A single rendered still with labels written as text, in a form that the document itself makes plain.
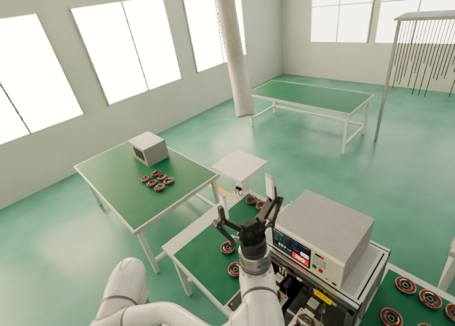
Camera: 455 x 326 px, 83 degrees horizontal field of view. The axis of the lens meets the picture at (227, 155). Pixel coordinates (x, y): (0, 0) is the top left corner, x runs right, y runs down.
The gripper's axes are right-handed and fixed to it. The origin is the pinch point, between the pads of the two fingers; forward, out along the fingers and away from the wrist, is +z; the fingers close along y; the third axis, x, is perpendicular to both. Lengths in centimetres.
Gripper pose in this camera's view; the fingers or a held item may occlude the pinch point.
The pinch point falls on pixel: (246, 187)
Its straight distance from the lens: 64.5
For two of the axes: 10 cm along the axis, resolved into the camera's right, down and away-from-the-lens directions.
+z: -1.3, -8.9, -4.3
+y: -8.9, 3.0, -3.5
